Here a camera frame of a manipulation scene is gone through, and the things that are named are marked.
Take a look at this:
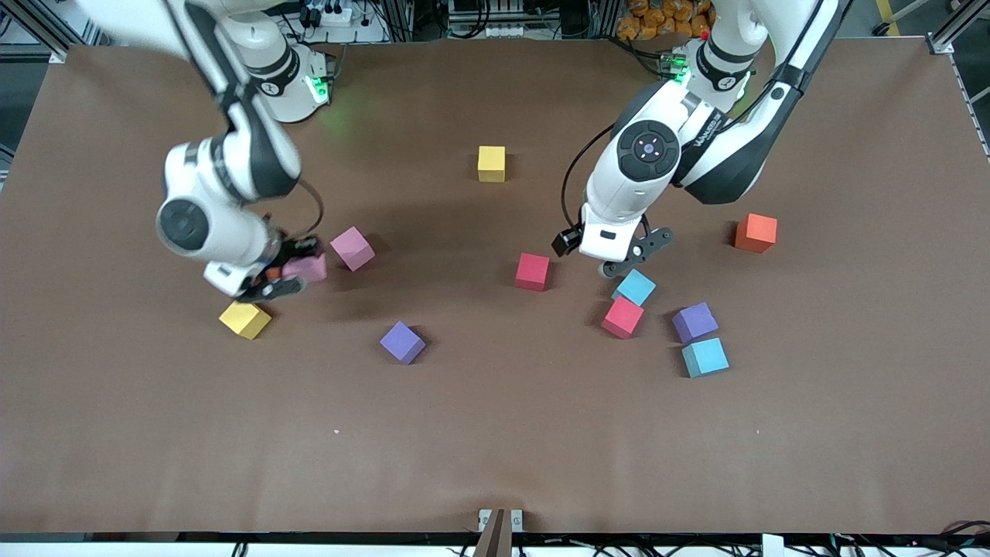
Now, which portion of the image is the black cable bundle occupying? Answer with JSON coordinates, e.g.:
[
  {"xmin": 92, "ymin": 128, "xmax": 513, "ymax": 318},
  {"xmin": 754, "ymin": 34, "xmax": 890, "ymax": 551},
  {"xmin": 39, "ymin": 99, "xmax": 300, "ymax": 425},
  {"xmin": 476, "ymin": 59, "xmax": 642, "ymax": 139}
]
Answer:
[{"xmin": 828, "ymin": 520, "xmax": 990, "ymax": 557}]

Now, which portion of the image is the pink foam cube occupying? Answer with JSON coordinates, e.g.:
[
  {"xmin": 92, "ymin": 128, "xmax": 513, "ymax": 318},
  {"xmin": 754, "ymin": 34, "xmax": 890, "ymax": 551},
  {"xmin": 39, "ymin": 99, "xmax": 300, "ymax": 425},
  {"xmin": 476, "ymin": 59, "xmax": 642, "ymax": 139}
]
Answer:
[
  {"xmin": 282, "ymin": 254, "xmax": 328, "ymax": 281},
  {"xmin": 329, "ymin": 226, "xmax": 376, "ymax": 272}
]

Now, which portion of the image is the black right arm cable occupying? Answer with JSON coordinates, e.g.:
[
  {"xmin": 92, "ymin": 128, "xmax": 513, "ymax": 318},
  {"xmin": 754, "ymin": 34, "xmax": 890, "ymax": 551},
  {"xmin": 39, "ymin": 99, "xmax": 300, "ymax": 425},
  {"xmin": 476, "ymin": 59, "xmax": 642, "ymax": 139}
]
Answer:
[{"xmin": 296, "ymin": 179, "xmax": 325, "ymax": 237}]

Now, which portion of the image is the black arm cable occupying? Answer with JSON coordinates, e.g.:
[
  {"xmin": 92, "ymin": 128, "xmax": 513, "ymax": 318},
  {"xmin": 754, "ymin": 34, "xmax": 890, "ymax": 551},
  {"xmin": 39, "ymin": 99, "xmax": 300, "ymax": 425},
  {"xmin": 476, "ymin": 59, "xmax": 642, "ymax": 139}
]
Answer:
[
  {"xmin": 560, "ymin": 124, "xmax": 620, "ymax": 233},
  {"xmin": 296, "ymin": 179, "xmax": 325, "ymax": 237}
]

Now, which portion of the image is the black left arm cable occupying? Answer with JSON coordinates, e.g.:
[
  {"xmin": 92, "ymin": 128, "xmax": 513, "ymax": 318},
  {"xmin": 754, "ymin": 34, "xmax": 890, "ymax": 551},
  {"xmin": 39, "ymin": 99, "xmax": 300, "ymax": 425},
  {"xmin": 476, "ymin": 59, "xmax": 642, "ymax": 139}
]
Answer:
[{"xmin": 560, "ymin": 124, "xmax": 620, "ymax": 233}]

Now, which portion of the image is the red foam cube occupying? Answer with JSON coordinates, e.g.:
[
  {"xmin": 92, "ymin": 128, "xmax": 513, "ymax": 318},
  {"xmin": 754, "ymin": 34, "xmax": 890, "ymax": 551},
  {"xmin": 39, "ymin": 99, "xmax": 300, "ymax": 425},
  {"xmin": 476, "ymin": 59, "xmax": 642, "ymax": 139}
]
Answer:
[
  {"xmin": 515, "ymin": 253, "xmax": 551, "ymax": 292},
  {"xmin": 601, "ymin": 296, "xmax": 645, "ymax": 340}
]

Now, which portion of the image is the yellow foam cube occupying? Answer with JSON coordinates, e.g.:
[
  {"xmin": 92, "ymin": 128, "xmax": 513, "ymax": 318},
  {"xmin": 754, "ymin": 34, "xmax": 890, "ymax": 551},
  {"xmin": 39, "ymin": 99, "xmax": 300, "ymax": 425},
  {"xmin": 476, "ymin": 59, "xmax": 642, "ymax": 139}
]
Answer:
[
  {"xmin": 477, "ymin": 145, "xmax": 507, "ymax": 183},
  {"xmin": 218, "ymin": 299, "xmax": 273, "ymax": 340}
]

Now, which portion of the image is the white power strip with plugs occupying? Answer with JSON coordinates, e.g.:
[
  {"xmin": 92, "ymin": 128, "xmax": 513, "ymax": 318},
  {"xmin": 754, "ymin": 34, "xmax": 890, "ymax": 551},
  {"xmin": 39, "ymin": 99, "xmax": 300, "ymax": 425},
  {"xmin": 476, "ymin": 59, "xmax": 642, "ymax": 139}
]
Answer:
[{"xmin": 296, "ymin": 0, "xmax": 364, "ymax": 30}]

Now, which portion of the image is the metal clamp bracket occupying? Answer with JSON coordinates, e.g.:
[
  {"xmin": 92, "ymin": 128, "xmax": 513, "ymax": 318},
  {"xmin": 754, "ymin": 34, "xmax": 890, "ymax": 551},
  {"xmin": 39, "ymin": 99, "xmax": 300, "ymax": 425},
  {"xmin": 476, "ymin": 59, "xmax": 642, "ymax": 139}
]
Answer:
[{"xmin": 477, "ymin": 507, "xmax": 524, "ymax": 557}]

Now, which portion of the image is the purple foam cube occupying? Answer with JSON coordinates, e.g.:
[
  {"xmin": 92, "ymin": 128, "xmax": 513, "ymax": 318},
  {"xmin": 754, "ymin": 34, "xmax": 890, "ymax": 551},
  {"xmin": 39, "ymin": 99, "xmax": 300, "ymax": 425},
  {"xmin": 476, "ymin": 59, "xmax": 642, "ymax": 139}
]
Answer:
[
  {"xmin": 671, "ymin": 302, "xmax": 720, "ymax": 344},
  {"xmin": 379, "ymin": 320, "xmax": 427, "ymax": 365}
]

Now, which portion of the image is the aluminium frame profile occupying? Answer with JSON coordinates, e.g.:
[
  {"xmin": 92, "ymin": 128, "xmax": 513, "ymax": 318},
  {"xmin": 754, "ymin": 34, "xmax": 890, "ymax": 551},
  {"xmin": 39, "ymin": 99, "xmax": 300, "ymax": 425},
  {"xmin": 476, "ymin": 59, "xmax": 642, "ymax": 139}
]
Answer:
[
  {"xmin": 926, "ymin": 0, "xmax": 990, "ymax": 56},
  {"xmin": 0, "ymin": 0, "xmax": 105, "ymax": 63}
]

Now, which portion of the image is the light blue foam cube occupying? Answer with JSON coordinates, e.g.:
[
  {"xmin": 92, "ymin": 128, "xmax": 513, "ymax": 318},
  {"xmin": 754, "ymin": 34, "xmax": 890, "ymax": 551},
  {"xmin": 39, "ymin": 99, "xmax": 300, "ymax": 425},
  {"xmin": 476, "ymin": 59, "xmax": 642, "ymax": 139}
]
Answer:
[
  {"xmin": 612, "ymin": 268, "xmax": 657, "ymax": 307},
  {"xmin": 681, "ymin": 337, "xmax": 730, "ymax": 378}
]

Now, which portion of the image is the bag of orange items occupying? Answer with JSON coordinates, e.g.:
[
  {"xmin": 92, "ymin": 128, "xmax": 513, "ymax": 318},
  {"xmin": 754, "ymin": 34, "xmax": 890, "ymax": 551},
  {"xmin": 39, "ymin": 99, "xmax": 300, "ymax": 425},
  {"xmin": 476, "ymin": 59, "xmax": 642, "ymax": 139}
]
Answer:
[{"xmin": 616, "ymin": 0, "xmax": 716, "ymax": 41}]

